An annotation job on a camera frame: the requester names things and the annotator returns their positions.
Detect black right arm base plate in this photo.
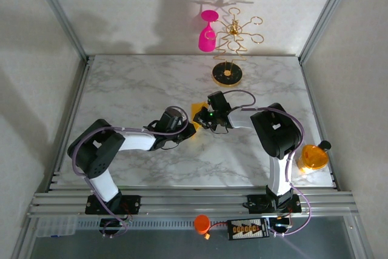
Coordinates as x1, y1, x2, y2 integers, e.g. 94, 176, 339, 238
247, 193, 303, 214

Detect small black controller box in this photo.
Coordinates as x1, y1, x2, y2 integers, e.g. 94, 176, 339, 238
270, 217, 292, 232
99, 218, 127, 233

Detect aluminium mounting rail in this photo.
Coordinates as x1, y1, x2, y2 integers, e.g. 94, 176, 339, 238
28, 190, 360, 219

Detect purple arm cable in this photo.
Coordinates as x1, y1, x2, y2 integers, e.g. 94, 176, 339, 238
72, 106, 189, 238
227, 89, 313, 238

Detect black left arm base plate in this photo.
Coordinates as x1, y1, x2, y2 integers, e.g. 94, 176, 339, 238
84, 193, 142, 215

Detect pink plastic wine glass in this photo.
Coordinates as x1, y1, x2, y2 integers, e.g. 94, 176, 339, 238
198, 10, 219, 52

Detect red wire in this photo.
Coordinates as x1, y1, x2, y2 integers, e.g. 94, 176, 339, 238
208, 221, 231, 235

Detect orange round push button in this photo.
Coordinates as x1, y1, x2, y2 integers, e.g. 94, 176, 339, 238
194, 214, 211, 235

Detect yellow paper sheet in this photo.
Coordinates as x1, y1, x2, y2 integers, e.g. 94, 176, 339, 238
190, 102, 210, 131

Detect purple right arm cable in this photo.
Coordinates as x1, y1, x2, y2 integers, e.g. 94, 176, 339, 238
227, 89, 313, 238

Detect gold wire glass rack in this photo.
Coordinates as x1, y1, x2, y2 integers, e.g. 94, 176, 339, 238
211, 7, 264, 87

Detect orange plastic wine glass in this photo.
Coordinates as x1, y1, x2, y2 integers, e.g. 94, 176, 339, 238
296, 140, 332, 175

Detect black power distribution board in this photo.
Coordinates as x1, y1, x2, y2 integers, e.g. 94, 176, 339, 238
227, 217, 270, 241

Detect clear plastic organizer box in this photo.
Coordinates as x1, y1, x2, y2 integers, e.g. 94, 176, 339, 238
35, 215, 77, 238

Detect grey slotted cable duct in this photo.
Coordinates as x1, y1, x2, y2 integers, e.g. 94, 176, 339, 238
75, 219, 231, 230

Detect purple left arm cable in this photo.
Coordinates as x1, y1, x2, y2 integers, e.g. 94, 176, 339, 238
72, 106, 189, 238

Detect aluminium frame post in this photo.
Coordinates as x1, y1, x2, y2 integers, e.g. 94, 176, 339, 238
28, 0, 92, 66
298, 0, 355, 64

